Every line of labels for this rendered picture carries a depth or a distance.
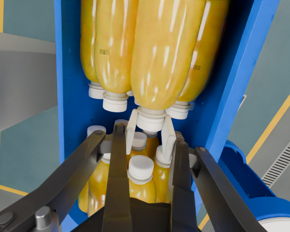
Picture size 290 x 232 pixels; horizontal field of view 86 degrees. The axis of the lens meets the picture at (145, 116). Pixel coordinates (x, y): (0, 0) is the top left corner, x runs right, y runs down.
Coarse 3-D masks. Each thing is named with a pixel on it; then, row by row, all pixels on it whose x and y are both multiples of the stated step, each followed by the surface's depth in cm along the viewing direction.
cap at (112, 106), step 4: (104, 100) 24; (108, 100) 24; (112, 100) 24; (104, 104) 24; (108, 104) 24; (112, 104) 24; (116, 104) 24; (120, 104) 24; (124, 104) 25; (104, 108) 24; (108, 108) 24; (112, 108) 24; (116, 108) 24; (120, 108) 24; (124, 108) 25
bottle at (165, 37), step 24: (144, 0) 15; (168, 0) 14; (192, 0) 14; (144, 24) 16; (168, 24) 15; (192, 24) 15; (144, 48) 16; (168, 48) 15; (192, 48) 17; (144, 72) 17; (168, 72) 16; (144, 96) 18; (168, 96) 18
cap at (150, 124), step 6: (138, 114) 21; (138, 120) 21; (144, 120) 20; (150, 120) 20; (156, 120) 20; (162, 120) 21; (138, 126) 21; (144, 126) 20; (150, 126) 20; (156, 126) 20; (162, 126) 22
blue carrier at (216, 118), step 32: (64, 0) 21; (256, 0) 13; (64, 32) 22; (256, 32) 14; (64, 64) 23; (224, 64) 28; (64, 96) 25; (224, 96) 16; (64, 128) 26; (192, 128) 36; (224, 128) 18; (64, 160) 28; (64, 224) 25
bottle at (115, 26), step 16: (112, 0) 18; (128, 0) 18; (96, 16) 20; (112, 16) 18; (128, 16) 18; (96, 32) 20; (112, 32) 19; (128, 32) 19; (96, 48) 21; (112, 48) 19; (128, 48) 20; (96, 64) 21; (112, 64) 20; (128, 64) 20; (112, 80) 21; (128, 80) 22; (112, 96) 23; (128, 96) 25
